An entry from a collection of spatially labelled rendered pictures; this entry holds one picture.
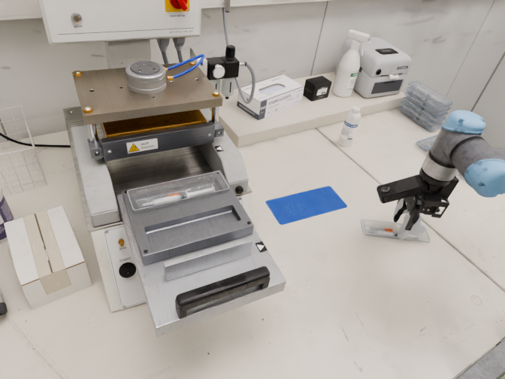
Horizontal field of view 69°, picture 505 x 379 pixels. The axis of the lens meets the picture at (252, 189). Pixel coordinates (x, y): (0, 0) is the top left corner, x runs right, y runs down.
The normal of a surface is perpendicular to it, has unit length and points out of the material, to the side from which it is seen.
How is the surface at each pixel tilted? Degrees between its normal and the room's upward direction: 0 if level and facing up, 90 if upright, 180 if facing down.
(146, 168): 0
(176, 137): 90
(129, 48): 90
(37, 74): 90
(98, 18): 90
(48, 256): 2
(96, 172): 0
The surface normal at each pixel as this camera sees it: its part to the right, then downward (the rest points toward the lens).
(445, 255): 0.11, -0.73
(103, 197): 0.36, -0.14
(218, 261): 0.43, 0.64
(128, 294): 0.44, 0.27
